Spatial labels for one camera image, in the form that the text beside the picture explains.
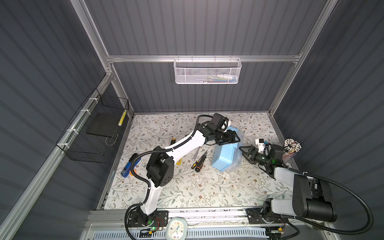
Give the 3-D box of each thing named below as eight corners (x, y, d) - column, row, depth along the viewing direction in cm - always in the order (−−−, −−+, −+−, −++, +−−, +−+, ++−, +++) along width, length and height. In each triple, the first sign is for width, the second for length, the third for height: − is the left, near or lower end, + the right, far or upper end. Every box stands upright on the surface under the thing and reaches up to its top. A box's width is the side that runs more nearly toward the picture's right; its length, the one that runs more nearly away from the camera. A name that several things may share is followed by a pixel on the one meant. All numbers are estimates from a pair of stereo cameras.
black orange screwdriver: (194, 171, 92) (194, 169, 89) (204, 150, 101) (204, 148, 99) (199, 173, 91) (199, 171, 89) (208, 152, 100) (208, 150, 98)
